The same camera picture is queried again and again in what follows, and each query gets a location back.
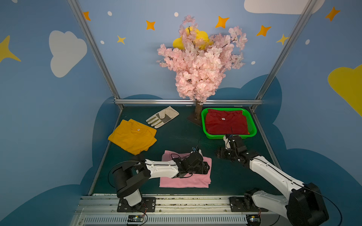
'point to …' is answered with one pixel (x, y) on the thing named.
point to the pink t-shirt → (188, 180)
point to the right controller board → (253, 220)
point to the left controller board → (135, 218)
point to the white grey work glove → (162, 117)
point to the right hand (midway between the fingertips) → (220, 150)
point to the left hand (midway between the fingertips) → (206, 165)
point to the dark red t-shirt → (226, 122)
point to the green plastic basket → (251, 126)
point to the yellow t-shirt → (133, 137)
